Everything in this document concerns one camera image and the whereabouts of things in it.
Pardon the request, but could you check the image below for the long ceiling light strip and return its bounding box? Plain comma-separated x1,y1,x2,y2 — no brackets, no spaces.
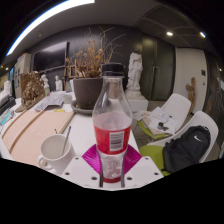
5,0,96,56

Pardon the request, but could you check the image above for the white plastic chair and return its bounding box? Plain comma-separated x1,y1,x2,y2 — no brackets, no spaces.
137,93,192,140
139,110,219,176

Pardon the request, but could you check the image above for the white ceramic mug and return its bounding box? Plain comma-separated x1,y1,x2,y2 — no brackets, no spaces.
37,133,76,175

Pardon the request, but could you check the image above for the black backpack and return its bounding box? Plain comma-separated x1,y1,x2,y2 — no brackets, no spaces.
161,125,212,174

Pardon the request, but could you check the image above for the pile of printed papers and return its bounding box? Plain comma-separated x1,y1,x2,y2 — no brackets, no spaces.
33,91,68,112

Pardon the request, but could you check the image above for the metal spoon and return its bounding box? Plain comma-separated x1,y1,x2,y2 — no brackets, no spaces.
61,125,72,157

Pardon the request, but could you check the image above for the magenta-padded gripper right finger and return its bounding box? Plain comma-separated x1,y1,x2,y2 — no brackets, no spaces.
121,145,165,189

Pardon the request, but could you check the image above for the white standing plaster statue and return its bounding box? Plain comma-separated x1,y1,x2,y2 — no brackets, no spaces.
123,49,149,114

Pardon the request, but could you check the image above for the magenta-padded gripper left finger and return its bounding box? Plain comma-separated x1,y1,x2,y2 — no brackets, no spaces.
61,145,104,189

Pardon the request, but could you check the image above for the black flat box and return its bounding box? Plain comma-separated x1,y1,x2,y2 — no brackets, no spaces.
0,95,17,116

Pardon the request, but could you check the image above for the beige wooden drawing board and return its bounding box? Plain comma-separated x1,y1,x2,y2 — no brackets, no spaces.
1,109,76,168

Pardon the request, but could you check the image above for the grey plant saucer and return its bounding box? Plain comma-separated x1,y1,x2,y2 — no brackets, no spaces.
70,99,96,116

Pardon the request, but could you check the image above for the brown wooden panel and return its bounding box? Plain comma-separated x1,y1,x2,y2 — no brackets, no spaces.
19,72,34,98

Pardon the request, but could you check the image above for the wooden figure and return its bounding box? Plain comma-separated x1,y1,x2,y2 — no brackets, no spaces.
185,77,197,113

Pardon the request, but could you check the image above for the clear plastic bottle red label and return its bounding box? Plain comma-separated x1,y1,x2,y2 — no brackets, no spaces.
92,62,133,184

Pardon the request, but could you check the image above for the dried plant in grey pot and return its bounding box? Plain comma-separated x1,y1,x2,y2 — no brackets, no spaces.
65,27,126,110

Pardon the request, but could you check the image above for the small white cup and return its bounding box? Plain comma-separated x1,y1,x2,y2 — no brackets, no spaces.
63,93,74,104

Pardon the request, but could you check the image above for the colourful picture book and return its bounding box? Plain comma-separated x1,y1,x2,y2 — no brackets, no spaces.
0,109,16,126

